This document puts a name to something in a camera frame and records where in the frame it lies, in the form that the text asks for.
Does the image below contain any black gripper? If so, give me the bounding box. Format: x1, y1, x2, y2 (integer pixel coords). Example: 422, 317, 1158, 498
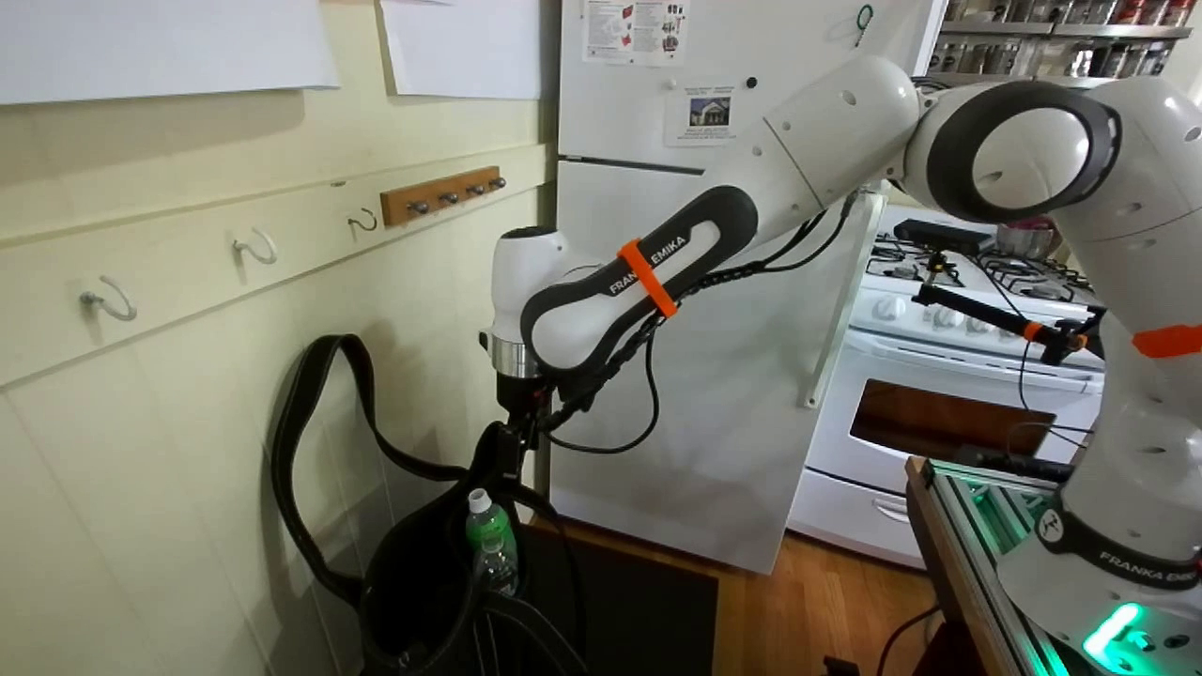
491, 369, 563, 478

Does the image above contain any green plastic bottle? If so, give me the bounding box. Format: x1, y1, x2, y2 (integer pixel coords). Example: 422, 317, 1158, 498
463, 483, 522, 598

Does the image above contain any black tote bag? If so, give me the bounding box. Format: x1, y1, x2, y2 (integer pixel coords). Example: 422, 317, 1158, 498
270, 329, 593, 676

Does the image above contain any black side table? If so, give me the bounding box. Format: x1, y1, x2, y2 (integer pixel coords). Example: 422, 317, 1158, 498
518, 519, 726, 676

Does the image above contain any white refrigerator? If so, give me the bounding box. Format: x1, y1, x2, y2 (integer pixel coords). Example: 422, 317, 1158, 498
544, 0, 953, 580

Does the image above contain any wooden peg rack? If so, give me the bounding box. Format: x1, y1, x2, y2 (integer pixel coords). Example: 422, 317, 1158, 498
380, 163, 512, 228

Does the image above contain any white kitchen stove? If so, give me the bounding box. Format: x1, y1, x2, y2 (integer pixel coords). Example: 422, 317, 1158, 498
786, 203, 1112, 576

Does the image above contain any small photo magnet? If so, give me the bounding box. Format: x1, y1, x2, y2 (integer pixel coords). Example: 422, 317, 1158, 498
685, 86, 741, 139

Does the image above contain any small white paper sheet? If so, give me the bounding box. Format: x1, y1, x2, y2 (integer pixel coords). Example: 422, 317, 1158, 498
375, 0, 544, 103

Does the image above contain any printed paper on refrigerator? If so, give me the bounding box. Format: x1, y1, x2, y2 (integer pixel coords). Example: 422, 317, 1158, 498
579, 0, 693, 68

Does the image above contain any pale green robot cart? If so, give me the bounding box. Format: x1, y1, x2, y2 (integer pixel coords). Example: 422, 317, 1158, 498
905, 454, 1202, 676

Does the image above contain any large white paper sheet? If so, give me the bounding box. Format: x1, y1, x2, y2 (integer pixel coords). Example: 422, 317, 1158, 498
0, 0, 340, 108

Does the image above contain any shelf with spice jars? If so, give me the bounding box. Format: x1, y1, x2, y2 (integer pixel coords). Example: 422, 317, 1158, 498
915, 0, 1202, 91

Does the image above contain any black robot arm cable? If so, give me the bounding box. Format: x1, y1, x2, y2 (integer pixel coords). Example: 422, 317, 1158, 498
549, 193, 867, 462

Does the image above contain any black floor cable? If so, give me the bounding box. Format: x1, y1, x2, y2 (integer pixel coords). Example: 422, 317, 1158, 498
875, 606, 944, 676

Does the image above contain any black camera on stand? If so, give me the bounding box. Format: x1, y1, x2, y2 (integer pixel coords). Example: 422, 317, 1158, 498
890, 218, 1109, 369

